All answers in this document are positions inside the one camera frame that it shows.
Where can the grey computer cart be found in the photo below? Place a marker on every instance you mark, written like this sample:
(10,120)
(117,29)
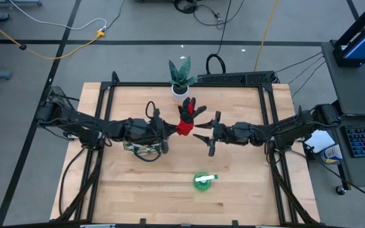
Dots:
(356,92)

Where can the snake plant in white pot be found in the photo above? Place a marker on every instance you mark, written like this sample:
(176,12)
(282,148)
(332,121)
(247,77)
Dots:
(180,92)

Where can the black aluminium table frame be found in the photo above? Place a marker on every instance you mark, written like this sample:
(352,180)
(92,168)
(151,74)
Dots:
(157,84)

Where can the green plastic spray bottle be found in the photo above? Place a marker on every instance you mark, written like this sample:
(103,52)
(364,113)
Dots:
(201,185)

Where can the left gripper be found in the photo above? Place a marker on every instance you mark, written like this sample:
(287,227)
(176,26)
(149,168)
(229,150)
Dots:
(141,130)

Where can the white blue round container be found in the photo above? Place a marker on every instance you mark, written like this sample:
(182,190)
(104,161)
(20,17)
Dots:
(331,154)

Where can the long black electronics box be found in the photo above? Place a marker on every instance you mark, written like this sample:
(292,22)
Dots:
(239,77)

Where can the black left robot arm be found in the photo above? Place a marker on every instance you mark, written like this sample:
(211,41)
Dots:
(84,122)

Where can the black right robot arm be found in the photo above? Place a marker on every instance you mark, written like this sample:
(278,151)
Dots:
(296,123)

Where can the cream green gardening bag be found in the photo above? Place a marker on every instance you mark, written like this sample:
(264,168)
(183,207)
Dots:
(144,149)

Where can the red black gardening glove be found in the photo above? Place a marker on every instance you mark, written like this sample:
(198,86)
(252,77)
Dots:
(185,128)

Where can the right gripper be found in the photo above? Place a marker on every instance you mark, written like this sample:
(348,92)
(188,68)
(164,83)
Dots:
(236,133)

